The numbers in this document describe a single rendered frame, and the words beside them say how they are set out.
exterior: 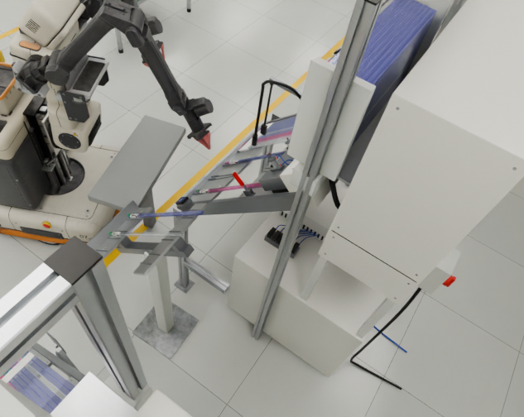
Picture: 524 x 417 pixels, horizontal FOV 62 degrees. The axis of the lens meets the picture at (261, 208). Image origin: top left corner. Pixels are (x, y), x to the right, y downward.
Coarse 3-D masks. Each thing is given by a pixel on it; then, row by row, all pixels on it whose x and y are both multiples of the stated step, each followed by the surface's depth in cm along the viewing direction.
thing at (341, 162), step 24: (384, 0) 83; (432, 0) 131; (432, 24) 136; (312, 72) 101; (408, 72) 151; (312, 96) 106; (360, 96) 98; (312, 120) 111; (360, 120) 103; (336, 144) 111; (360, 144) 131; (336, 168) 117; (288, 216) 203; (192, 264) 220; (216, 288) 217
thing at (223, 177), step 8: (240, 152) 211; (248, 152) 204; (256, 152) 198; (232, 160) 208; (224, 168) 203; (232, 168) 197; (240, 168) 191; (216, 176) 199; (224, 176) 193; (232, 176) 188; (208, 184) 197; (216, 184) 191; (224, 184) 185; (216, 192) 182; (192, 200) 190; (200, 200) 184
